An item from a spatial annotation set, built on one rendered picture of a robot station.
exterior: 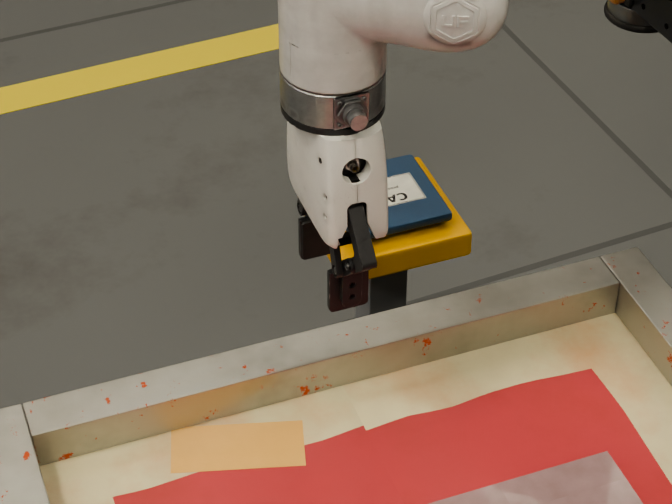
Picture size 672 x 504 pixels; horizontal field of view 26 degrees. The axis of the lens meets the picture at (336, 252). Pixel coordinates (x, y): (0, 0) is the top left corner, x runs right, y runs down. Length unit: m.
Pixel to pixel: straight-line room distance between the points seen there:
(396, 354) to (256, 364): 0.12
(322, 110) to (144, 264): 1.82
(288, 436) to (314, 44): 0.34
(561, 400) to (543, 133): 1.97
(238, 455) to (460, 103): 2.13
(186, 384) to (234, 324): 1.50
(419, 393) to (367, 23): 0.36
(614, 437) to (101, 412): 0.41
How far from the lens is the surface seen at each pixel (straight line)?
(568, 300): 1.25
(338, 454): 1.15
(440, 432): 1.17
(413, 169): 1.41
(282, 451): 1.16
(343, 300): 1.11
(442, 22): 0.95
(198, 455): 1.16
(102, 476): 1.15
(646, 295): 1.26
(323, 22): 0.97
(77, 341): 2.66
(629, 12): 1.50
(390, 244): 1.34
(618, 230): 2.91
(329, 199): 1.03
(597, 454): 1.17
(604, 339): 1.27
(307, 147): 1.04
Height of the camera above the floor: 1.82
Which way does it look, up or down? 40 degrees down
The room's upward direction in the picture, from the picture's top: straight up
